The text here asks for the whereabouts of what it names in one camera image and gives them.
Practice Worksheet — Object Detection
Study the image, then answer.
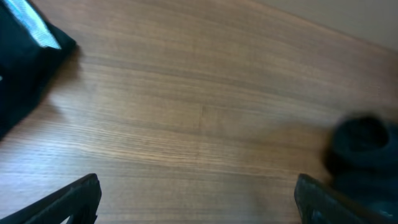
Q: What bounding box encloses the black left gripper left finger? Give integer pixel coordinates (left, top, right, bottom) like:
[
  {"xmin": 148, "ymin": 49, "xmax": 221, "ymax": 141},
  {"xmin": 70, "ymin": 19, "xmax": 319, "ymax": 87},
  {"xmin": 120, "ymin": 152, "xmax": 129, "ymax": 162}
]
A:
[{"xmin": 1, "ymin": 173, "xmax": 102, "ymax": 224}]

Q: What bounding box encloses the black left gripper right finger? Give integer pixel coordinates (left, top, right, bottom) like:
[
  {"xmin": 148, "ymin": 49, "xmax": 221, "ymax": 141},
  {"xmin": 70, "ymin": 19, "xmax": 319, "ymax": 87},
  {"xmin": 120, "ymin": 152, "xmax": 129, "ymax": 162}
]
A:
[{"xmin": 294, "ymin": 173, "xmax": 398, "ymax": 224}]

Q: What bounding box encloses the black polo shirt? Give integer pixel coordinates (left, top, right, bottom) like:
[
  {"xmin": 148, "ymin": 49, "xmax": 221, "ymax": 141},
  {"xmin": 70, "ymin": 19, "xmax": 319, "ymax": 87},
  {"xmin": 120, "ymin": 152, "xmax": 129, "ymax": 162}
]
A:
[{"xmin": 325, "ymin": 114, "xmax": 397, "ymax": 221}]

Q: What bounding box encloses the folded black shirt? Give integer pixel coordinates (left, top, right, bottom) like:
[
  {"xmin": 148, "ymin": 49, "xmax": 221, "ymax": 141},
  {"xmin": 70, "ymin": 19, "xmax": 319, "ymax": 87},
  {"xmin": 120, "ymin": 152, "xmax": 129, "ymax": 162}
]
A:
[{"xmin": 1, "ymin": 1, "xmax": 76, "ymax": 136}]

